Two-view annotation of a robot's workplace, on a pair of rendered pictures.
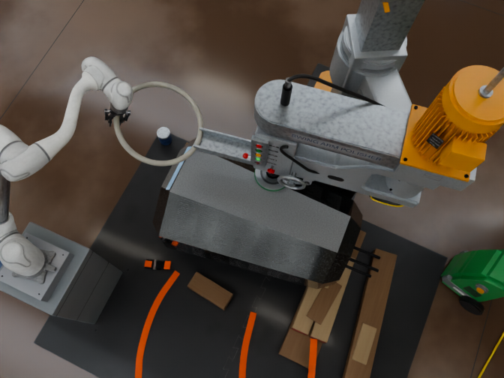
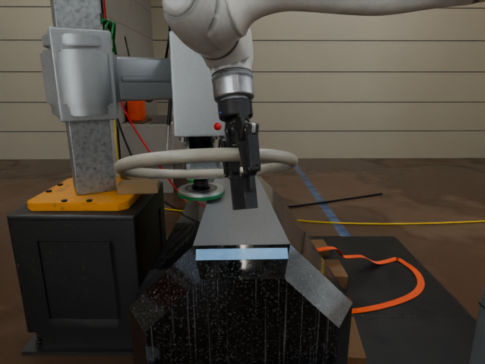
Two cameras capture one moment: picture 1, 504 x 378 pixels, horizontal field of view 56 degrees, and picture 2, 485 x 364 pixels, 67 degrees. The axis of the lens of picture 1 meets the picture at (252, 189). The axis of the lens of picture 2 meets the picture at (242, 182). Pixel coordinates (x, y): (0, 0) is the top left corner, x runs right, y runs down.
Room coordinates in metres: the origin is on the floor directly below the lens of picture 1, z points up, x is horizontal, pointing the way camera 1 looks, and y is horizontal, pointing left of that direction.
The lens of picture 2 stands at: (1.45, 1.47, 1.33)
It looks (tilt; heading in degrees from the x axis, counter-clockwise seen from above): 15 degrees down; 248
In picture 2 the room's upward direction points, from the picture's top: straight up
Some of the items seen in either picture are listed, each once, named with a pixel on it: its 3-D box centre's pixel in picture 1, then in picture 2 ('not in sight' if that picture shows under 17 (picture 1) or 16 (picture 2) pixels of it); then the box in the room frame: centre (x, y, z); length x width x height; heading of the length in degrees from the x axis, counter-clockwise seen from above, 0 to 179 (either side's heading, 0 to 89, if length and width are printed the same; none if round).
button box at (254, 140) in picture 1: (259, 151); not in sight; (0.93, -0.02, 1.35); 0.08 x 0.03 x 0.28; 77
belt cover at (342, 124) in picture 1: (361, 132); not in sight; (0.95, -0.46, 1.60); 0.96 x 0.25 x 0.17; 77
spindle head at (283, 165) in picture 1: (294, 144); (197, 88); (1.01, -0.20, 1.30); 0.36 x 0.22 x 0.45; 77
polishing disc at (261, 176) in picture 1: (273, 172); (201, 189); (1.03, -0.12, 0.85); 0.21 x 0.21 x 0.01
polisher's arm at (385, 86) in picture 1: (379, 92); (121, 79); (1.30, -0.62, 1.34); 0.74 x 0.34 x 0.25; 18
